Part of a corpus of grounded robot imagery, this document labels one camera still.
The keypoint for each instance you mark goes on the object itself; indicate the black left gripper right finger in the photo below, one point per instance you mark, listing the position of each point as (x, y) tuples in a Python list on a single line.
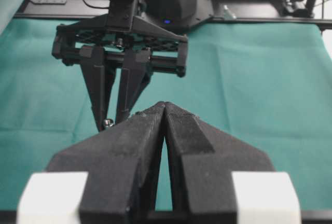
[(201, 160)]

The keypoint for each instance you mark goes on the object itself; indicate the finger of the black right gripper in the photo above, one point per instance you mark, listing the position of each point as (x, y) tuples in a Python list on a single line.
[(135, 75), (99, 79)]

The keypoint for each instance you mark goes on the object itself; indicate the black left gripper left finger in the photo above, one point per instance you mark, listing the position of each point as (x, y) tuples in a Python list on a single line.
[(122, 163)]

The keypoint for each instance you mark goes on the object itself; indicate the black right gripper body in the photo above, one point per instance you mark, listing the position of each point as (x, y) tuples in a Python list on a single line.
[(121, 28)]

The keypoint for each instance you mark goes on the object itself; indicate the small metal shaft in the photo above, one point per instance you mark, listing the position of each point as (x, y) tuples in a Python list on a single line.
[(107, 123)]

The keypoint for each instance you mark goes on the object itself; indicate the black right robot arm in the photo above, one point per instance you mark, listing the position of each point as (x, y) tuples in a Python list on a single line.
[(139, 37)]

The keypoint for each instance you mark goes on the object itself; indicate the black rail frame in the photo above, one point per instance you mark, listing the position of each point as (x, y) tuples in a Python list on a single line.
[(246, 3)]

